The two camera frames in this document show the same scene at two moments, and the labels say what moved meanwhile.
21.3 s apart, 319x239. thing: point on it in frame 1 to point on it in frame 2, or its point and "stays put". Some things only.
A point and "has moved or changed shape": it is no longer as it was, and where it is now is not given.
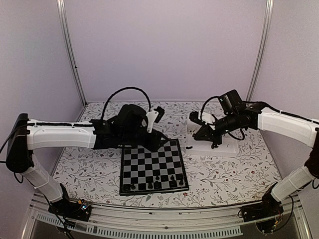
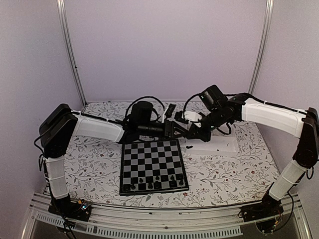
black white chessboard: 143,171 stays put
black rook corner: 126,187 stays put
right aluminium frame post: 261,52 stays put
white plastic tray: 209,119 has moved or changed shape
